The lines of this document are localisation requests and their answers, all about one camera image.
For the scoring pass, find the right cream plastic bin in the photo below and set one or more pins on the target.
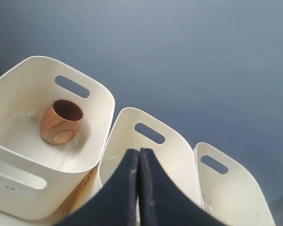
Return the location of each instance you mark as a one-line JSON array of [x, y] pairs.
[[229, 191]]

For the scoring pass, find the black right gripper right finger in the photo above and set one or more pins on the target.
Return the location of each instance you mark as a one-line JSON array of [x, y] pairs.
[[161, 202]]

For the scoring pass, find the middle cream plastic bin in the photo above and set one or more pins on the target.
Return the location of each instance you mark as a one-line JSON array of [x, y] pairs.
[[135, 129]]

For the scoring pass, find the cream plastic bin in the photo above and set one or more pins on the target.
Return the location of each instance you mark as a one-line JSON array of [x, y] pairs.
[[35, 176], [229, 191], [135, 129]]

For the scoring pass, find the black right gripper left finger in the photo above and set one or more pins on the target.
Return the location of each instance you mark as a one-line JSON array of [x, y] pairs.
[[115, 203]]

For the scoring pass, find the left cream plastic bin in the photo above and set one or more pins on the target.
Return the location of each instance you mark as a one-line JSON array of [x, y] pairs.
[[35, 176]]

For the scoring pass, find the brown wooden cup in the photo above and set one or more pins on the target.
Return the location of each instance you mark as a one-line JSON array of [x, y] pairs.
[[61, 122]]

